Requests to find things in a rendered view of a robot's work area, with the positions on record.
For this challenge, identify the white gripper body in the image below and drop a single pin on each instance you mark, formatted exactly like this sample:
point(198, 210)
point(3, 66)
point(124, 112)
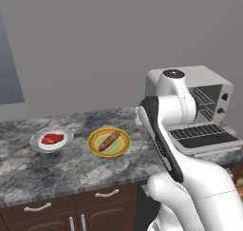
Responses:
point(138, 115)

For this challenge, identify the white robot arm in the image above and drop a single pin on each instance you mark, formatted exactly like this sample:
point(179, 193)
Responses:
point(202, 190)

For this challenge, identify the brown baguette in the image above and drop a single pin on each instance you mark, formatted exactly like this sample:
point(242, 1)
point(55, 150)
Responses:
point(109, 141)

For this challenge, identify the toaster oven door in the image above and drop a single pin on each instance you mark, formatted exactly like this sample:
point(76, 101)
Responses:
point(205, 139)

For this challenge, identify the white toaster oven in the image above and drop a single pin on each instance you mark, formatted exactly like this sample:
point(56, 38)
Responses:
point(202, 77)

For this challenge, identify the black toaster oven knob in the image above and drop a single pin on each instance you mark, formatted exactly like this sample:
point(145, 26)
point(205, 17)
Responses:
point(221, 110)
point(225, 96)

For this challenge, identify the red steak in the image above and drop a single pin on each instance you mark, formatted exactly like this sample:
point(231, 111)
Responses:
point(52, 138)

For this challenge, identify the dark brown cupboard door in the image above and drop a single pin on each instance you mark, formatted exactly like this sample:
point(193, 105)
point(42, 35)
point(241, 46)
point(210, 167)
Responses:
point(41, 224)
point(110, 217)

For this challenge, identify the yellow plate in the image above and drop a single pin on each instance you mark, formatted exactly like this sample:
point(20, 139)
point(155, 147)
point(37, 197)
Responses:
point(122, 143)

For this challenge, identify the dark brown drawer front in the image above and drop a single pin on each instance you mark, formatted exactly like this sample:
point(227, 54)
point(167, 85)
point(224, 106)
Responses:
point(85, 198)
point(12, 211)

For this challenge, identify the clear glass plate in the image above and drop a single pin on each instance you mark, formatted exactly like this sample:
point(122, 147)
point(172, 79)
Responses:
point(35, 143)

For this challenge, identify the dark brown cupboard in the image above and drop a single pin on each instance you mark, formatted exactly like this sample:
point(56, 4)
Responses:
point(238, 173)

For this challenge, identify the blue-grey window pane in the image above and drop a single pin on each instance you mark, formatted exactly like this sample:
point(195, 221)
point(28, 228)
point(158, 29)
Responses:
point(8, 70)

